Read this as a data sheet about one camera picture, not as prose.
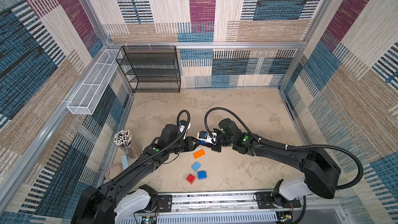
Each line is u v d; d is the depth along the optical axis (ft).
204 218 2.54
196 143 2.53
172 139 1.99
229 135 2.06
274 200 2.14
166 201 2.44
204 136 2.17
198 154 2.91
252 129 3.26
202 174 2.65
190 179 2.54
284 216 2.31
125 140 2.47
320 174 1.40
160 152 1.78
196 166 2.80
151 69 3.57
